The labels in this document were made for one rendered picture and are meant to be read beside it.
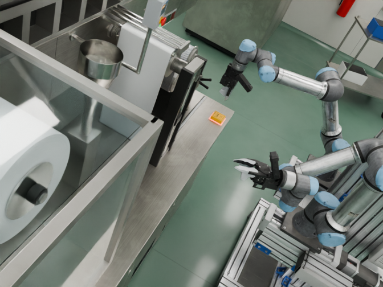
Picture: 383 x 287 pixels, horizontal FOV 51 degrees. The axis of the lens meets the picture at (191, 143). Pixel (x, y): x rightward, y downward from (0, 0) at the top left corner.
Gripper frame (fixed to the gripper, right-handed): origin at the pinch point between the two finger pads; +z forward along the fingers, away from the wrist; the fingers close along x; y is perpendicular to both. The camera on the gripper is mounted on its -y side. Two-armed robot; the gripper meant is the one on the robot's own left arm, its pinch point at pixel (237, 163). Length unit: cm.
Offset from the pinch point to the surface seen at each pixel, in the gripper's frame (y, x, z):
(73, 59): -10, 29, 72
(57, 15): -31, 14, 77
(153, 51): -21, 33, 42
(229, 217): 112, 92, -51
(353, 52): 53, 441, -268
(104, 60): -24, 6, 59
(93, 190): -28, -64, 51
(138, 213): 34.2, -3.4, 31.4
